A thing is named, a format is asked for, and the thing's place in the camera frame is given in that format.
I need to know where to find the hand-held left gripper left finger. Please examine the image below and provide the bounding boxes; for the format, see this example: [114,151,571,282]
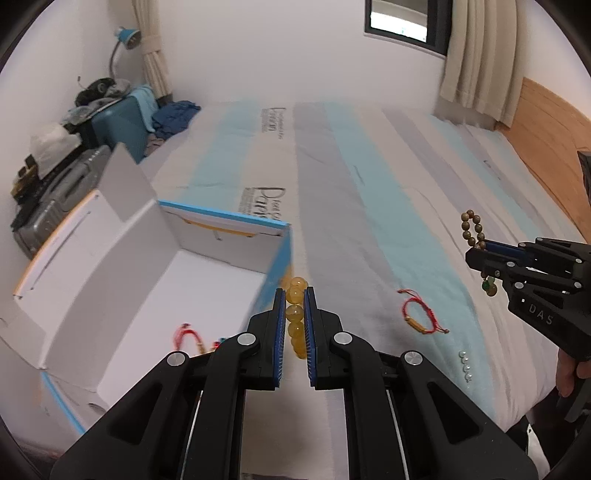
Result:
[48,287,287,480]

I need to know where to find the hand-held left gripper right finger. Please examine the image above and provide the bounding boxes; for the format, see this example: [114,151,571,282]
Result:
[303,286,539,480]

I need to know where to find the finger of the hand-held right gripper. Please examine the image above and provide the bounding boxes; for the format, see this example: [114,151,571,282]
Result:
[465,248,583,291]
[482,237,591,267]

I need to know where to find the brown and green bead bracelet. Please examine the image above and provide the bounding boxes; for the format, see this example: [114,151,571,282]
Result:
[460,210,498,297]

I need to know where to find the red string bracelet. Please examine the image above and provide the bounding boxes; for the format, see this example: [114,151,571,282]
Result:
[398,288,450,334]
[175,323,206,356]

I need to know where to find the blue and white cardboard box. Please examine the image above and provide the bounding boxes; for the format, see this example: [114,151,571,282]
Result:
[0,142,293,435]

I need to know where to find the person's right hand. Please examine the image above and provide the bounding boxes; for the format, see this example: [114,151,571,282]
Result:
[556,348,578,398]

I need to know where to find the wooden headboard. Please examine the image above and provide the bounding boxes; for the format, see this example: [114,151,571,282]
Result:
[496,76,591,195]

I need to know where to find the striped bed blanket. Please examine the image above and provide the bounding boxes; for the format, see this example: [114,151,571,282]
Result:
[143,99,591,480]

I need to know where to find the beige curtain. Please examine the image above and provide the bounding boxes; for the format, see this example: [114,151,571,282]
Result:
[436,0,529,129]
[131,0,175,104]

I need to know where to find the dark blue clothes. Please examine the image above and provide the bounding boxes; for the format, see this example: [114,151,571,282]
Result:
[151,100,201,139]

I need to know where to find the dark framed window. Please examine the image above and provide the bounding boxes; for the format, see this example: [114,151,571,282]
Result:
[365,0,453,58]

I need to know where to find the grey suitcase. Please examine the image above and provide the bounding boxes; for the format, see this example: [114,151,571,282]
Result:
[11,145,112,259]

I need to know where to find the teal suitcase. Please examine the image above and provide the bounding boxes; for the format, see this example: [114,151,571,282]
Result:
[91,95,153,164]

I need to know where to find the light blue cloth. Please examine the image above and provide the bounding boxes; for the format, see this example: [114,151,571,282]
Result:
[129,84,160,132]

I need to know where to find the white plastic bag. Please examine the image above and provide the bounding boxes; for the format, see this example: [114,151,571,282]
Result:
[30,122,84,178]

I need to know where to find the black and grey clutter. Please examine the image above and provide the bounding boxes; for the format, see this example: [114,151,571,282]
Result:
[74,78,132,107]

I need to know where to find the blue desk lamp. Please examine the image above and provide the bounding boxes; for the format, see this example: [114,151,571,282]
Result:
[108,26,141,81]

